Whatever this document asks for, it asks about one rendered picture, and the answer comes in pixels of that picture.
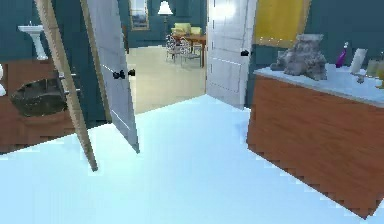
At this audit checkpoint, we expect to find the white floor lamp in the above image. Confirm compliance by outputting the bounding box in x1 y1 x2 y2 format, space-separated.
157 0 174 38

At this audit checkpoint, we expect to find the yellow green armchair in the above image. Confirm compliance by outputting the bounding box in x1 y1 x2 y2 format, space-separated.
170 22 203 36

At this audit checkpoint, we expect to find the grey rock sculpture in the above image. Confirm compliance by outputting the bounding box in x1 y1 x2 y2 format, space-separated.
270 33 329 81

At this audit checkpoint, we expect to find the framed landscape picture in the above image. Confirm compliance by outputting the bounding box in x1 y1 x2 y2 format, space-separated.
128 0 151 32

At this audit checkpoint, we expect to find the purple soap dispenser bottle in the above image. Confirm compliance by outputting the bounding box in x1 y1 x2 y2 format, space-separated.
335 41 350 69

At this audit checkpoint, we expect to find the white tilted box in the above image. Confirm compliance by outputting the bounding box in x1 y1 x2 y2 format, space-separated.
349 47 369 76

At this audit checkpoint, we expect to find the silver wire chair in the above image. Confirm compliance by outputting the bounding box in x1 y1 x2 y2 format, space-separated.
179 37 202 66
165 34 184 64

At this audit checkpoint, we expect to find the pale green jar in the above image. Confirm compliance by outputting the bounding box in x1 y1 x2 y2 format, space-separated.
365 58 383 79

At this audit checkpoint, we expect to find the white panelled room door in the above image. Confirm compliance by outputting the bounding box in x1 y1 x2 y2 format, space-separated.
205 0 258 110

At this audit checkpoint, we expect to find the brown wooden counter cabinet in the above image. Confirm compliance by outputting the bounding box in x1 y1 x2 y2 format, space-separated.
246 63 384 220

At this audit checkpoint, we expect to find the brown wooden dining table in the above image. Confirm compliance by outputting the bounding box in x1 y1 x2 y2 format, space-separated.
172 33 207 69

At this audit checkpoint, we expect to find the brown wooden low cabinet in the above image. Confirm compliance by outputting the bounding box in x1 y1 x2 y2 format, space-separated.
0 59 84 155

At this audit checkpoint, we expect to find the tan wooden ladder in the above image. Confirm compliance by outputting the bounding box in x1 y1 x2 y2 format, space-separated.
33 0 99 173

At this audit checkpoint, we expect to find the yellow framed picture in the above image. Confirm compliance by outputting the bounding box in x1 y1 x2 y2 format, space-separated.
253 0 312 49

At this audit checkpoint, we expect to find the dark woven basket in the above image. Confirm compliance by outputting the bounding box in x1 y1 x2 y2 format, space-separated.
9 78 69 118

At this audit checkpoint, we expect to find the white pedestal sink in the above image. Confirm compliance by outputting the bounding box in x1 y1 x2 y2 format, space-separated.
17 21 50 62

